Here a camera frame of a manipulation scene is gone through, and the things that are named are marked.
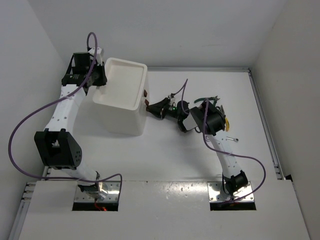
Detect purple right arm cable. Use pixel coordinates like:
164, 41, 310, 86
170, 78, 267, 206

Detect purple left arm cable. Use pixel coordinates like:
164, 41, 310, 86
8, 31, 123, 198

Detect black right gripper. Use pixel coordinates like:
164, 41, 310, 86
147, 98, 182, 121

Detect green handled pliers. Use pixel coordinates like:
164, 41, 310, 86
193, 96, 220, 103

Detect white drawer cabinet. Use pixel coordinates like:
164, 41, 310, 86
73, 57, 150, 136

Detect short silver ratchet wrench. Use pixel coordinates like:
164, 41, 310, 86
226, 136, 239, 143

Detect yellow handled pliers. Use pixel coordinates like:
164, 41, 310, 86
220, 105, 230, 132

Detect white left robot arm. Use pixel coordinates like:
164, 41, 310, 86
34, 47, 108, 201

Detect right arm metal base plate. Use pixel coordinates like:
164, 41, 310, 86
208, 181, 256, 204

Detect black handled scissors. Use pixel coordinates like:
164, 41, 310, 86
194, 127, 201, 134

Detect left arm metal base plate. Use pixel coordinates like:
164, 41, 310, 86
74, 181, 121, 204

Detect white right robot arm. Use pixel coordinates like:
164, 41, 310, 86
146, 96, 249, 201

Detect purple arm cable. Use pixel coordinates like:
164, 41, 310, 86
8, 31, 123, 198
170, 78, 267, 206

